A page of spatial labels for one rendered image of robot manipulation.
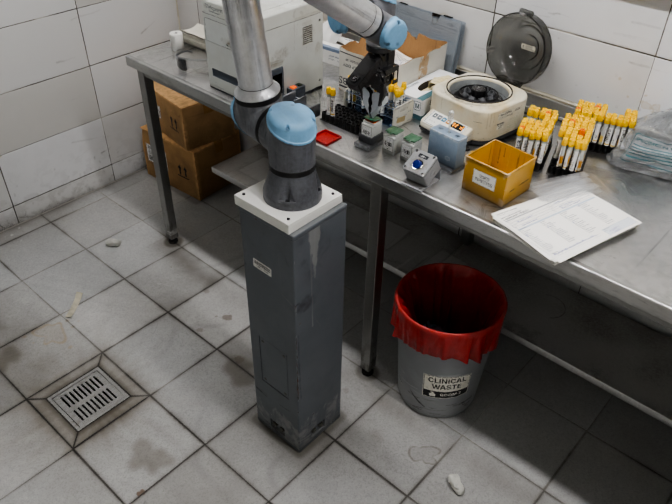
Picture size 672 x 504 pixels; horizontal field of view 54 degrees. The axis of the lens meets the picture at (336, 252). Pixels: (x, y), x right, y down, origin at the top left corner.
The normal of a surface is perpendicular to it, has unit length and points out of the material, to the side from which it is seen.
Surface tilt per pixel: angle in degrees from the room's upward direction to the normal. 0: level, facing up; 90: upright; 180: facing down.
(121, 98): 90
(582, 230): 1
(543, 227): 1
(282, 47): 90
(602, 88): 90
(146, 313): 0
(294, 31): 90
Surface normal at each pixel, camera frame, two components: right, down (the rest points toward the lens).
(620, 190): 0.02, -0.79
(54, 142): 0.74, 0.42
